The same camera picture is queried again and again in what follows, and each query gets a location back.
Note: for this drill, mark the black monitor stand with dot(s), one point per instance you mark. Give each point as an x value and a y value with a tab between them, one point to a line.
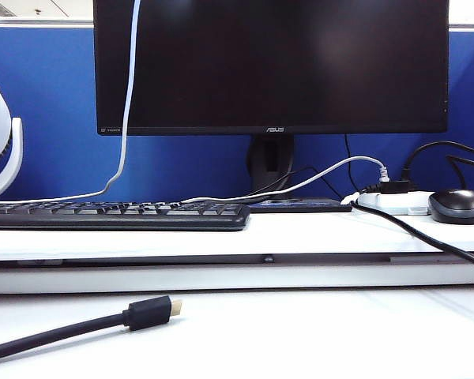
270	181

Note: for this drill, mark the black keyboard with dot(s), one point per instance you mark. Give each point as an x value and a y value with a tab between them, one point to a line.
102	223

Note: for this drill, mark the black ASUS monitor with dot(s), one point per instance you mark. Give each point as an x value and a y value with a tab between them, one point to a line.
300	59

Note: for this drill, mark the black power adapter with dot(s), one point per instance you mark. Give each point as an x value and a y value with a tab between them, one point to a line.
395	187

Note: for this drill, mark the white power strip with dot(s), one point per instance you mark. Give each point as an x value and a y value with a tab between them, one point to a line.
399	203

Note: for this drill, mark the blue office partition panel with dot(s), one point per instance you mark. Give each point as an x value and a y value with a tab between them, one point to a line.
55	98

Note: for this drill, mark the black computer mouse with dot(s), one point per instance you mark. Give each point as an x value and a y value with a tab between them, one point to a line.
458	207

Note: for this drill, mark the white desk fan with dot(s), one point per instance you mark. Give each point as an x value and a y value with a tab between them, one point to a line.
2	130

